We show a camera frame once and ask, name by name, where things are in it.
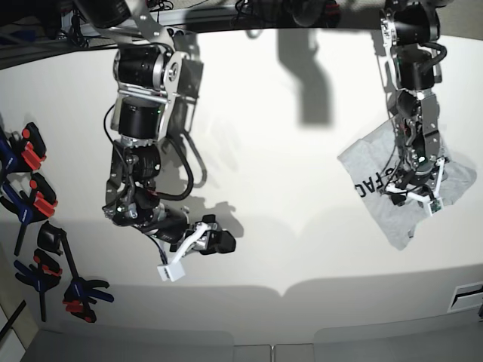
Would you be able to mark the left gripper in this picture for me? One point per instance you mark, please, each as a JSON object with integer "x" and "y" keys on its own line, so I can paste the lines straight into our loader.
{"x": 406, "y": 185}

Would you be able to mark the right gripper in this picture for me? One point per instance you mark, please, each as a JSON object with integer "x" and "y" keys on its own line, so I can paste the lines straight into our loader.
{"x": 214, "y": 240}

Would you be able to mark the grey T-shirt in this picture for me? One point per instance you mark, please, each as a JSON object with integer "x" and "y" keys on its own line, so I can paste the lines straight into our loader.
{"x": 374, "y": 165}

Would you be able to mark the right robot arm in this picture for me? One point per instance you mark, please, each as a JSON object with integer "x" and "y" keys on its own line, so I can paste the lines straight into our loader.
{"x": 158, "y": 73}

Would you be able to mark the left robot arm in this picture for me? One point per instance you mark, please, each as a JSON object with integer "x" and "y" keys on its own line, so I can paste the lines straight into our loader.
{"x": 410, "y": 32}

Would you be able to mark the long black bar clamp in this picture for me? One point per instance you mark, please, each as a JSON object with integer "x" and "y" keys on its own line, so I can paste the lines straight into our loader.
{"x": 81, "y": 294}

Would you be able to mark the lower left blue clamp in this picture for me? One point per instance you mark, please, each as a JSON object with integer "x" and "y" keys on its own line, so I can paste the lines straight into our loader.
{"x": 43, "y": 276}

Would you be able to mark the blue red clamp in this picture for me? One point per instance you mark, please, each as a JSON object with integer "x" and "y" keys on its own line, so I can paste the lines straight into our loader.
{"x": 24, "y": 155}
{"x": 39, "y": 205}

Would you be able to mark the black strip at edge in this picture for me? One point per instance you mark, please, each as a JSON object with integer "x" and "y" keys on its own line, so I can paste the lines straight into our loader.
{"x": 11, "y": 320}

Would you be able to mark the top blue red clamp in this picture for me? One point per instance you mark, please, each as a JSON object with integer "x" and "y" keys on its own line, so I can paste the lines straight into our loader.
{"x": 24, "y": 155}

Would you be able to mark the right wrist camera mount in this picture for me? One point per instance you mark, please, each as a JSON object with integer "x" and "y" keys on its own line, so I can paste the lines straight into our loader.
{"x": 174, "y": 270}

